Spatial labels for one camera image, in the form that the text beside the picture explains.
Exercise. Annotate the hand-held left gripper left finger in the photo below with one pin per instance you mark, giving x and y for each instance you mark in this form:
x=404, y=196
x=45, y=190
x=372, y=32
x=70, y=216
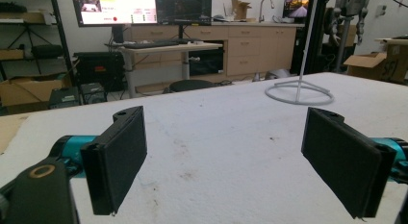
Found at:
x=115, y=160

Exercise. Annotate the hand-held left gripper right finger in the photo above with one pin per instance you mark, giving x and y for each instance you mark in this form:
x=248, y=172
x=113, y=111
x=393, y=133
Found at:
x=343, y=163

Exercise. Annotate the black computer box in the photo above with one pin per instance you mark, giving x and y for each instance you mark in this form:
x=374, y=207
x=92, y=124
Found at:
x=93, y=92
x=64, y=97

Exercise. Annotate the black equipment case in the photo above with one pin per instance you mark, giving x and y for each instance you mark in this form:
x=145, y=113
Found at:
x=99, y=68

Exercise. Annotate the black round stool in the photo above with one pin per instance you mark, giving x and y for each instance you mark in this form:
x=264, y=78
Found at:
x=191, y=85

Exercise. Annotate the white table cover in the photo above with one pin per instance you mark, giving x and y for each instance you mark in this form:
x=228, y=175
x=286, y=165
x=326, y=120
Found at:
x=224, y=147

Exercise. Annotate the large cardboard box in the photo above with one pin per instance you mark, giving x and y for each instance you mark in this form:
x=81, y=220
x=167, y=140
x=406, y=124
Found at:
x=29, y=91

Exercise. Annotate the black keyboard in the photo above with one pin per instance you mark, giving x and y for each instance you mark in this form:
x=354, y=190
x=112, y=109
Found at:
x=150, y=44

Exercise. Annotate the light standing desk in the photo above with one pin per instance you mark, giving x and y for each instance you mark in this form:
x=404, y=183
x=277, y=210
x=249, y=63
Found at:
x=173, y=49

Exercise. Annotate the wooden cabinet counter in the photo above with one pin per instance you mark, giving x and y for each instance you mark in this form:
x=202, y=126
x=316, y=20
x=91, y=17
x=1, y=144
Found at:
x=256, y=47

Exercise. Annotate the metal stand with equipment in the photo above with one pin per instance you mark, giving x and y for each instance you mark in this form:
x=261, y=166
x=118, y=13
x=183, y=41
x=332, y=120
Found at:
x=348, y=19

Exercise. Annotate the black metal shelf rack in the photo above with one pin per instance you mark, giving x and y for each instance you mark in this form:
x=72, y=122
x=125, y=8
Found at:
x=35, y=35

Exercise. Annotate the bright computer monitor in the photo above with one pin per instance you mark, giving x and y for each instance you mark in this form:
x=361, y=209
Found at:
x=118, y=7

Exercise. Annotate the small monitor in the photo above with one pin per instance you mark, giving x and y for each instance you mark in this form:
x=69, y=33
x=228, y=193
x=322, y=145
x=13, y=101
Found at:
x=296, y=6

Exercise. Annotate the dark computer monitor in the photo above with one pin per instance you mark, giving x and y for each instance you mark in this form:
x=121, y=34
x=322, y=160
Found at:
x=183, y=7

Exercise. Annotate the metal faucet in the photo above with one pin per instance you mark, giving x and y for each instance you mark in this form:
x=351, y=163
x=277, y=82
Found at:
x=263, y=7

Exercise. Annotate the open cardboard box on counter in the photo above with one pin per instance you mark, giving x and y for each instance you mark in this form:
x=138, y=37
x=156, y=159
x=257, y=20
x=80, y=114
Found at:
x=240, y=9

